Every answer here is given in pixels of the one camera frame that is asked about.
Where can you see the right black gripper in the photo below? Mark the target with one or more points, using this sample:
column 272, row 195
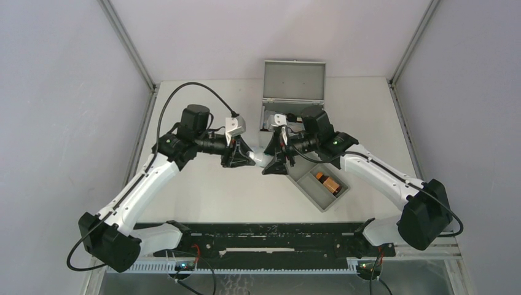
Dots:
column 278, row 165

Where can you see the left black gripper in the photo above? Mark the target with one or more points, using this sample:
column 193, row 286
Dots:
column 240, row 159

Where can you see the black medical scissors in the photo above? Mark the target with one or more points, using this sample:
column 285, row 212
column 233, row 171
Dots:
column 292, row 118

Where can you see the grey plastic divider tray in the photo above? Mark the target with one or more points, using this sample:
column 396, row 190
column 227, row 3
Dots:
column 303, row 176

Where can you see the brown bottle orange cap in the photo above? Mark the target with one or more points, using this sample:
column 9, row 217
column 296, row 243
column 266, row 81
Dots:
column 329, row 183

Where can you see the grey metal medicine box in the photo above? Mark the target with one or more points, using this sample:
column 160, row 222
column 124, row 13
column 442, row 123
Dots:
column 290, row 86

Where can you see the white bottle blue cap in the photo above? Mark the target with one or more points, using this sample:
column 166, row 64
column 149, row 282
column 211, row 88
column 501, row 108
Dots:
column 260, row 158

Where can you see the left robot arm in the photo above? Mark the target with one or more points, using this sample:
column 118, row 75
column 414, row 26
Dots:
column 110, row 235

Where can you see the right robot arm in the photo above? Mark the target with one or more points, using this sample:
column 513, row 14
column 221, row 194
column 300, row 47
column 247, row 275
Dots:
column 424, row 206

